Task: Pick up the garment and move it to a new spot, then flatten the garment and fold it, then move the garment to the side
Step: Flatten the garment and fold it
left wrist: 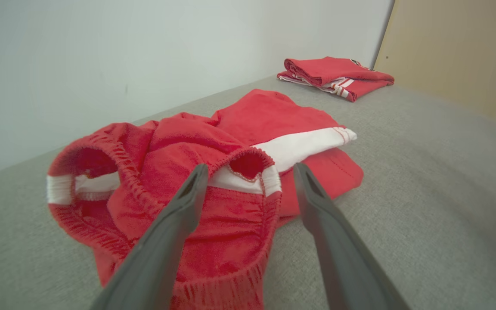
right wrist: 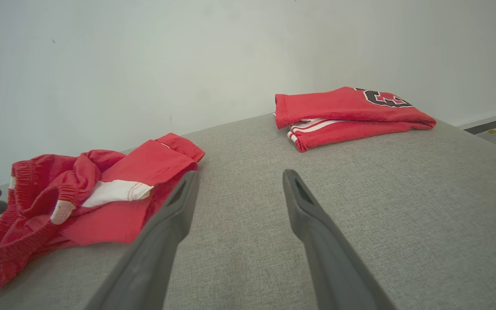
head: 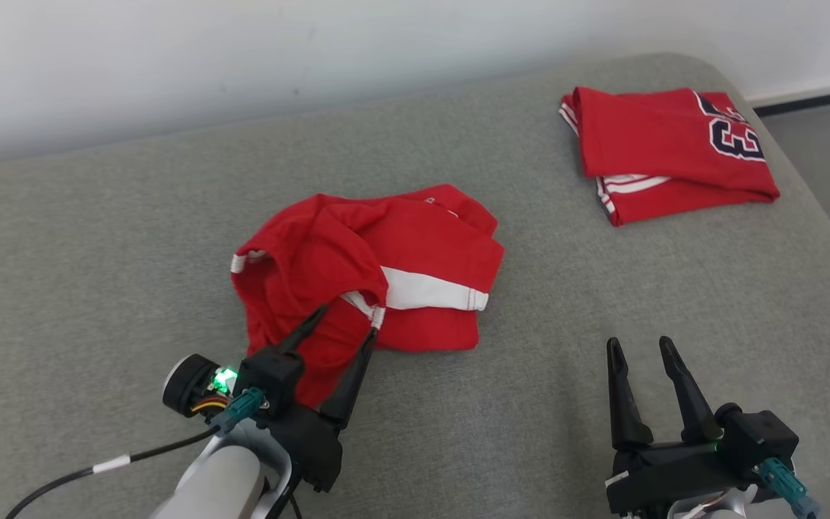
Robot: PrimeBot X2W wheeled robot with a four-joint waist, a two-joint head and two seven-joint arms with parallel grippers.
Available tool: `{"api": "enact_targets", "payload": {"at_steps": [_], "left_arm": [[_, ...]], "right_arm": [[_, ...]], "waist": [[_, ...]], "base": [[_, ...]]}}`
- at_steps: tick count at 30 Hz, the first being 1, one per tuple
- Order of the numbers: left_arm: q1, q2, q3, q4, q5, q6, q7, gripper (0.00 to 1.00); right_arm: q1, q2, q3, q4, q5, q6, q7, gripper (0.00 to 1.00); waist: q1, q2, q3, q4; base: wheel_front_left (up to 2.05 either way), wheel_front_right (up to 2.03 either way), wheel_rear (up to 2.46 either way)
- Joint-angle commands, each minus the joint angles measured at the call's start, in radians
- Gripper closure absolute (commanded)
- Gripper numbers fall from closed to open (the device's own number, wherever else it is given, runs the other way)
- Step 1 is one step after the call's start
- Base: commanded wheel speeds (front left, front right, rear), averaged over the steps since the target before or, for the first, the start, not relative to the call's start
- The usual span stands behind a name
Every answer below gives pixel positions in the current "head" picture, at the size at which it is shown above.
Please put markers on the red shirt with white sleeves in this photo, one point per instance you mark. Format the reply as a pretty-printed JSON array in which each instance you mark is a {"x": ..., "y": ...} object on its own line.
[{"x": 645, "y": 137}]

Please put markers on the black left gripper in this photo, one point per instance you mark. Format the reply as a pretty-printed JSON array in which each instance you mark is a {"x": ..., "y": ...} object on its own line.
[{"x": 314, "y": 450}]

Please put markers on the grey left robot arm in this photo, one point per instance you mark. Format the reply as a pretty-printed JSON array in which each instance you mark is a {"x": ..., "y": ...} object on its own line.
[{"x": 220, "y": 483}]

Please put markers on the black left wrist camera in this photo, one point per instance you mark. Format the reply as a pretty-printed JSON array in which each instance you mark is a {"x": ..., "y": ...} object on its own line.
[{"x": 271, "y": 375}]

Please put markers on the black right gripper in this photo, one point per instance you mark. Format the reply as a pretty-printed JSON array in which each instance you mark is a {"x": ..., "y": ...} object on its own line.
[{"x": 667, "y": 472}]

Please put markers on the dark wall baseboard strip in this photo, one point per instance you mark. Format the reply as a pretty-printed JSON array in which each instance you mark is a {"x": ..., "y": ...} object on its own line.
[{"x": 818, "y": 99}]

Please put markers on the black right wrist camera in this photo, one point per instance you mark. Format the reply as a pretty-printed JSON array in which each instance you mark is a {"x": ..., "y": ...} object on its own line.
[{"x": 764, "y": 440}]

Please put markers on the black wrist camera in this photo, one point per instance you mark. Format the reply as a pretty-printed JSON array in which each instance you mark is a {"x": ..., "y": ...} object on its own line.
[
  {"x": 764, "y": 440},
  {"x": 271, "y": 375}
]

